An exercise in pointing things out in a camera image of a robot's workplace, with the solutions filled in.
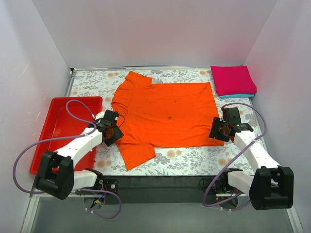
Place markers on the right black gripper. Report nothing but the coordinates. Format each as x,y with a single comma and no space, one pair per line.
215,129

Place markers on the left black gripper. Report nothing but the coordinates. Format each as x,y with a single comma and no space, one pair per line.
115,136

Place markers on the orange t shirt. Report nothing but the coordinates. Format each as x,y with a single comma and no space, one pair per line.
166,115

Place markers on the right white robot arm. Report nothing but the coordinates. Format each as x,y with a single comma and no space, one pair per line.
271,186

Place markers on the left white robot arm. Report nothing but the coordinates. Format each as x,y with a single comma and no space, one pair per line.
56,175

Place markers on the folded teal t shirt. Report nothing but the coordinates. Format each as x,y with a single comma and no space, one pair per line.
237,96

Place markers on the red plastic bin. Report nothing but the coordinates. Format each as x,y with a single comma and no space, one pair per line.
59,123

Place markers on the folded magenta t shirt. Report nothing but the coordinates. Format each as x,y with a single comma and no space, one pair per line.
233,80

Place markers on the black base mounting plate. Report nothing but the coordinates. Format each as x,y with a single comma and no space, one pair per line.
157,189

